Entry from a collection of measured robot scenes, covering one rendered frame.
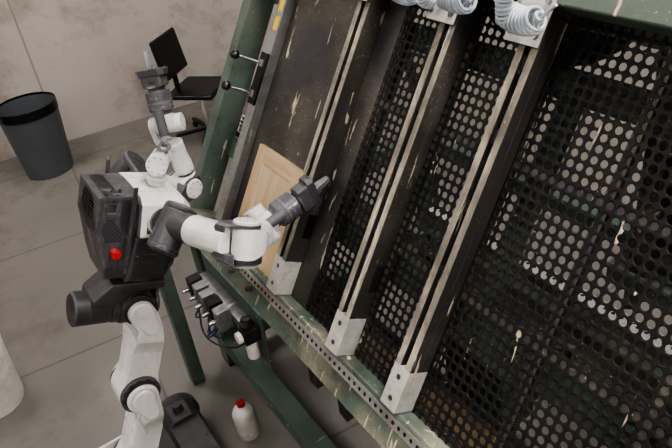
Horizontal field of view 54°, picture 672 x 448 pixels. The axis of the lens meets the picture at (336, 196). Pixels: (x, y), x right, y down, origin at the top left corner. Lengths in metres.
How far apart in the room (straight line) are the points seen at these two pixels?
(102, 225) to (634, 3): 1.51
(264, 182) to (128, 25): 3.75
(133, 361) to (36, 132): 3.28
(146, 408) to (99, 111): 4.03
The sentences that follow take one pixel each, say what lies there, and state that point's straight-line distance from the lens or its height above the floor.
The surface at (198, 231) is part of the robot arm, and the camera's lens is 1.84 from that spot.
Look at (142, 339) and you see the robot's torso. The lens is 2.35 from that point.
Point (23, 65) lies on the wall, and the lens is 5.99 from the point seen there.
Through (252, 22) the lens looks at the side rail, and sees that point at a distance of 2.73.
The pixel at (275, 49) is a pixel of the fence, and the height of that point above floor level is 1.54.
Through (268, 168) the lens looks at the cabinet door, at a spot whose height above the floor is 1.18.
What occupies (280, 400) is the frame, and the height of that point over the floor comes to 0.18.
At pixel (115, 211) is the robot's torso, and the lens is 2.06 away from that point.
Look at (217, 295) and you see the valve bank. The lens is 2.56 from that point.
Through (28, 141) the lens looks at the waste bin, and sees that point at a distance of 5.49.
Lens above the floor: 2.35
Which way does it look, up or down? 32 degrees down
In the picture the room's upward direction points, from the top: 8 degrees counter-clockwise
